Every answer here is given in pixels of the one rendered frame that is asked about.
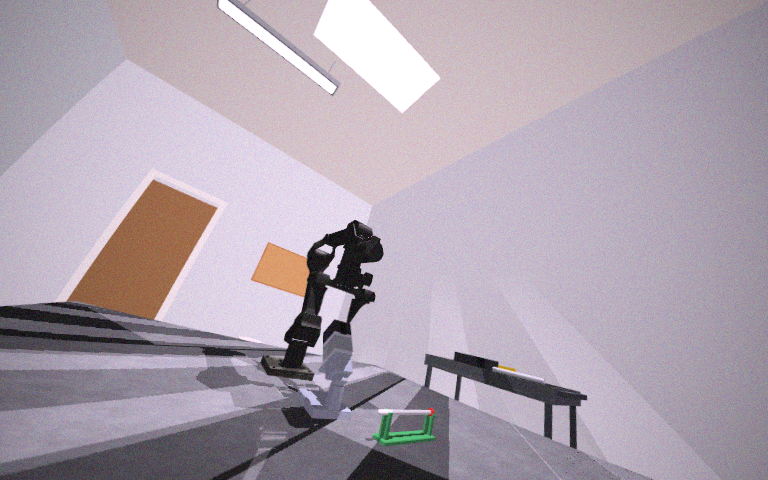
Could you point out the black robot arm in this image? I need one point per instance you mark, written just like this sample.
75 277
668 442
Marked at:
361 246

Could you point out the white pin with red cap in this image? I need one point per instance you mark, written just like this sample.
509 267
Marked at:
428 412

